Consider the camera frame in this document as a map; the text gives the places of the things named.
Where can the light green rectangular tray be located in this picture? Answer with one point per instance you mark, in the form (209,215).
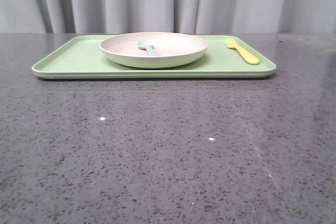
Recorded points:
(82,58)

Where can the pale pink round plate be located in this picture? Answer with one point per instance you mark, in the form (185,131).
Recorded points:
(174,49)

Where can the yellow plastic fork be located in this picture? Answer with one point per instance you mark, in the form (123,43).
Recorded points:
(246,55)

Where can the grey pleated curtain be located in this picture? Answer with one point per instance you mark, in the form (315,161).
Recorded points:
(181,16)

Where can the light blue plastic spoon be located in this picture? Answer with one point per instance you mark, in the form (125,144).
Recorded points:
(148,46)

